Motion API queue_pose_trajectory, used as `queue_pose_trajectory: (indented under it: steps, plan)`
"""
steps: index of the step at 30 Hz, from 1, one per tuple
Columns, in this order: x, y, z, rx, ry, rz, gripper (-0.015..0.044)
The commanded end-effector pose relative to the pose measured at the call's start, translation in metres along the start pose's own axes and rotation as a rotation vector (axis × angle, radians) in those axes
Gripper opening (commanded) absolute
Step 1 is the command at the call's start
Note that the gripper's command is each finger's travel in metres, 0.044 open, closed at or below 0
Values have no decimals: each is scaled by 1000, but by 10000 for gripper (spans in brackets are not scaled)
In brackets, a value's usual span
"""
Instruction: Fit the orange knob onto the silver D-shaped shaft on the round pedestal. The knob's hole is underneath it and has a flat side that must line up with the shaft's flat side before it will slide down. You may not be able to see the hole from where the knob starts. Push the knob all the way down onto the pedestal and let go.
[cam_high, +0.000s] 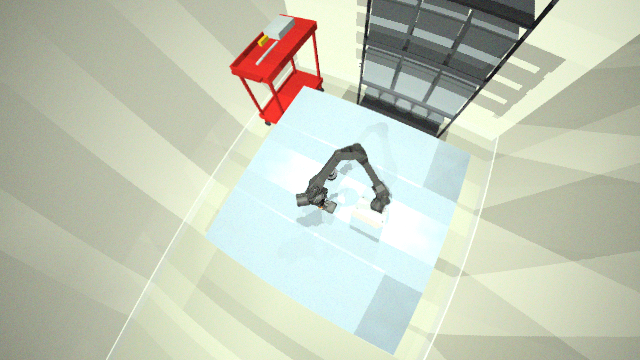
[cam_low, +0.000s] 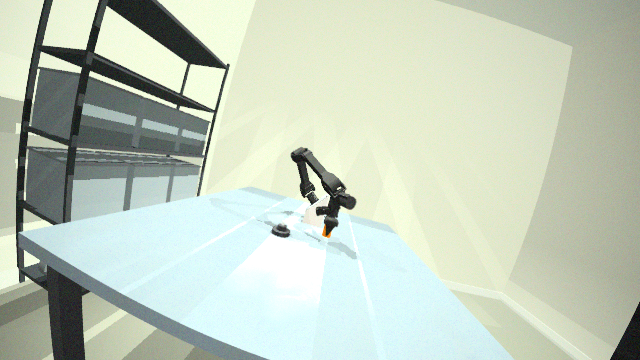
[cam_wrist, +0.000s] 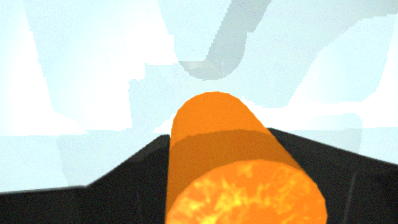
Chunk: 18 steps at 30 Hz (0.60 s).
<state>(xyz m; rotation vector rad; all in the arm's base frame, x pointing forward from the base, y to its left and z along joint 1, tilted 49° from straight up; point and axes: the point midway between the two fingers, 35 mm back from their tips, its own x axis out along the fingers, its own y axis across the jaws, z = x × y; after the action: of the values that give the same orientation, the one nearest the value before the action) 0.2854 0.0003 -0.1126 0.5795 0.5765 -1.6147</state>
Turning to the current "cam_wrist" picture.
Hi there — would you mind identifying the orange knob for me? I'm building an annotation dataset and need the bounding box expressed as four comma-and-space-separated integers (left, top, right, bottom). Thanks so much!
165, 91, 327, 224

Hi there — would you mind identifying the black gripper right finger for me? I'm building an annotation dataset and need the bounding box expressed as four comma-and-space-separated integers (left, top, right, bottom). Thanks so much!
266, 127, 398, 224

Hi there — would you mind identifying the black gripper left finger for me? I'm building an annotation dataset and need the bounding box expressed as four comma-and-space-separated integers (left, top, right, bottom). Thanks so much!
0, 134, 170, 224

